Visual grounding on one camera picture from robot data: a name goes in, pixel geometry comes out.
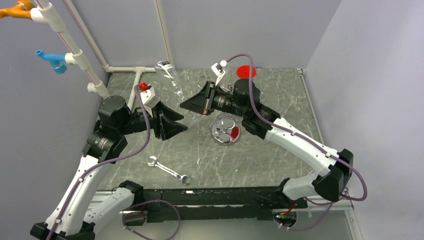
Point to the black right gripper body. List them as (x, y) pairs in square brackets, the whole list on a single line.
[(218, 100)]

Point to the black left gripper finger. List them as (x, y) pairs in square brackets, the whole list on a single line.
[(170, 126), (164, 110)]

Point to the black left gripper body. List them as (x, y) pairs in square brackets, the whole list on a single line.
[(138, 121)]

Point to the clear wine glass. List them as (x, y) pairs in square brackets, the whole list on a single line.
[(174, 90)]

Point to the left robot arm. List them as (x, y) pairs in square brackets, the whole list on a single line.
[(72, 219)]

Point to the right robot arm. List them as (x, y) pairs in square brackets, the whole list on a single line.
[(331, 167)]

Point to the chrome wine glass rack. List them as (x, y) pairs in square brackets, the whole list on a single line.
[(225, 131)]

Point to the red plastic wine glass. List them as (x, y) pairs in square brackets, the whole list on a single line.
[(243, 72)]

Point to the silver double open wrench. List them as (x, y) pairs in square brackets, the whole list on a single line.
[(183, 178)]

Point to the blue pipe fitting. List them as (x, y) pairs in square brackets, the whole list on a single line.
[(56, 61)]

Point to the orange pipe fitting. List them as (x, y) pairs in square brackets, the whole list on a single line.
[(20, 10)]

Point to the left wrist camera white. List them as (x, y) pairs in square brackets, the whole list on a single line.
[(149, 97)]

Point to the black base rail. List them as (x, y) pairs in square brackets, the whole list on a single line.
[(211, 203)]

